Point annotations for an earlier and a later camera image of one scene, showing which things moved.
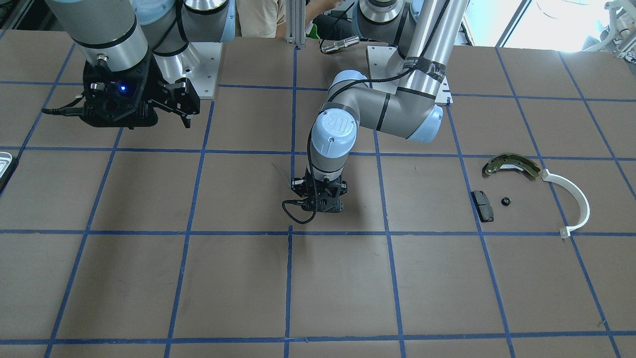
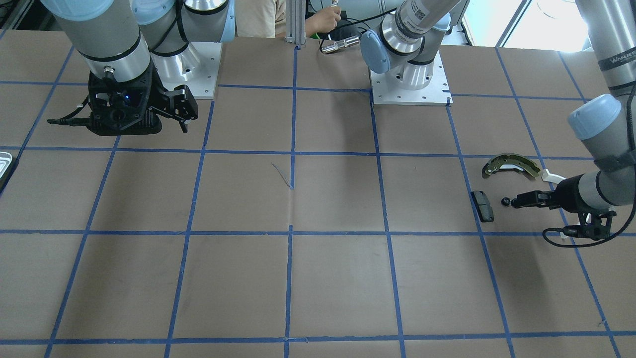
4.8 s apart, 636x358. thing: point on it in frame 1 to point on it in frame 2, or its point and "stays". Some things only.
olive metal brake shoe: (510, 161) stays
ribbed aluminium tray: (5, 159) stays
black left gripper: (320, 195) to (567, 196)
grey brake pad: (482, 206) stays
